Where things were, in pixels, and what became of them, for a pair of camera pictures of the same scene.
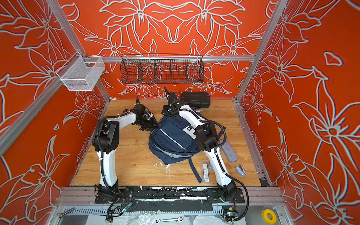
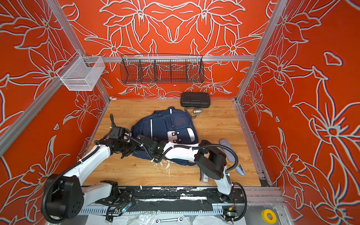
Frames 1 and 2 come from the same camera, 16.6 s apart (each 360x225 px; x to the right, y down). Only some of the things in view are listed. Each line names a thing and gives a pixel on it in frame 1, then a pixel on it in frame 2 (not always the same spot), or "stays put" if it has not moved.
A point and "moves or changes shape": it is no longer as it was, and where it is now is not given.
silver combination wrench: [180, 219] stays put
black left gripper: [151, 124] → [134, 146]
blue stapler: [240, 169] stays put
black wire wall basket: [160, 69] stays put
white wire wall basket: [79, 73] stays put
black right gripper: [164, 111] → [149, 154]
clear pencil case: [205, 172] stays put
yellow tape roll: [265, 218] stays put
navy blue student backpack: [172, 139] moves or changes shape
